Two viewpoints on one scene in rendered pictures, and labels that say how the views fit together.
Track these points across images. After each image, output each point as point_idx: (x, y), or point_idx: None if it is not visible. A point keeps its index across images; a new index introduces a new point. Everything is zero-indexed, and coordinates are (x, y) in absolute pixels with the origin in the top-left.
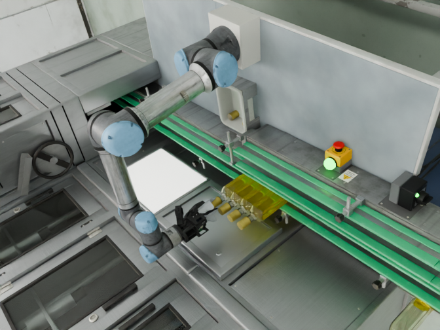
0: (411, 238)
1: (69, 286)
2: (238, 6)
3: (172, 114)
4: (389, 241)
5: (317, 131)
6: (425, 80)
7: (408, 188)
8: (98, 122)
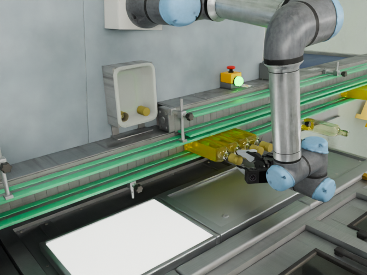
0: (300, 82)
1: None
2: None
3: (28, 181)
4: (304, 86)
5: (203, 75)
6: None
7: None
8: (316, 3)
